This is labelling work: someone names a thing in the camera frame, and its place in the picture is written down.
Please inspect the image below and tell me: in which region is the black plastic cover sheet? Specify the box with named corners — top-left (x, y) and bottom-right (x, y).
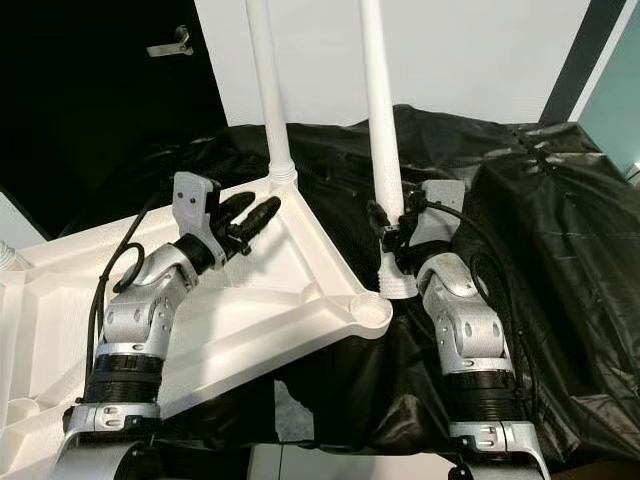
top-left (50, 105), bottom-right (640, 471)

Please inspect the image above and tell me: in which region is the black wall column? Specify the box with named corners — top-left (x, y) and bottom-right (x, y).
top-left (540, 0), bottom-right (619, 123)

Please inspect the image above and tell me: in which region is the black door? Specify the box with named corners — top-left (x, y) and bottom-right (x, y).
top-left (0, 0), bottom-right (229, 241)

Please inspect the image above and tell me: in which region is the teal glass panel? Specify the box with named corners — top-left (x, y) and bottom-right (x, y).
top-left (580, 50), bottom-right (640, 181)

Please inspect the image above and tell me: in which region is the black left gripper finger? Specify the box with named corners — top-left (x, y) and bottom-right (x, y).
top-left (232, 197), bottom-right (281, 247)
top-left (214, 189), bottom-right (256, 225)

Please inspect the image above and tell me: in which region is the silver door handle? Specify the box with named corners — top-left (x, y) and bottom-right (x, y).
top-left (146, 25), bottom-right (196, 58)

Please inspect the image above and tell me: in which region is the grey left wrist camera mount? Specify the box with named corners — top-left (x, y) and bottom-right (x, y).
top-left (172, 170), bottom-right (223, 241)

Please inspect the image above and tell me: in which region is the wide grey tape piece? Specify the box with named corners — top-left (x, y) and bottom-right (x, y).
top-left (275, 385), bottom-right (306, 441)

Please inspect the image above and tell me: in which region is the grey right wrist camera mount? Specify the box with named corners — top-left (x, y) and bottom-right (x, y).
top-left (422, 180), bottom-right (466, 246)

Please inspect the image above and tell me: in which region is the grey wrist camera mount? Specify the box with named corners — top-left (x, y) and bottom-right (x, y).
top-left (422, 180), bottom-right (466, 246)
top-left (172, 170), bottom-right (223, 241)

